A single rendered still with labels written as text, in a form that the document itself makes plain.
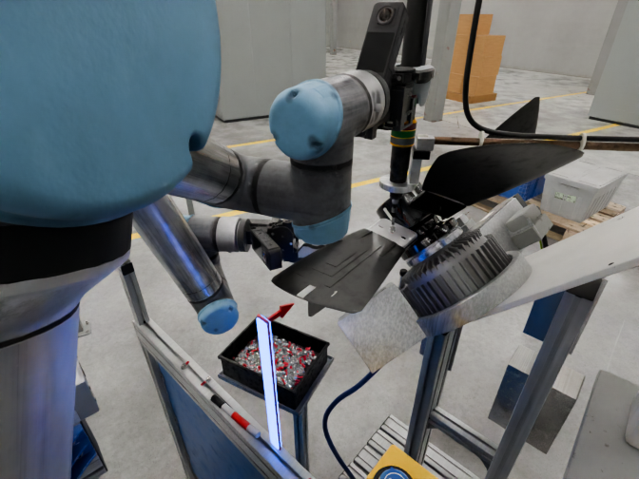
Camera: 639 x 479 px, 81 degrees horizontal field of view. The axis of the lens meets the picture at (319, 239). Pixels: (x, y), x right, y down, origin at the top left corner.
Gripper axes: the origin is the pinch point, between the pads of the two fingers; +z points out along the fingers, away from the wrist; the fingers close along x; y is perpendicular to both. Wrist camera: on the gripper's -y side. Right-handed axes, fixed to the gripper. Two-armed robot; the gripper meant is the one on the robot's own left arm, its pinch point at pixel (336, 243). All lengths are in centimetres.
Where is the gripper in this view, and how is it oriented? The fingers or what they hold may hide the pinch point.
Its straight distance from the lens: 76.0
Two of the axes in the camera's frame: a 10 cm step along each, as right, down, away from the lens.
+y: 0.9, -4.2, 9.0
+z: 10.0, 0.5, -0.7
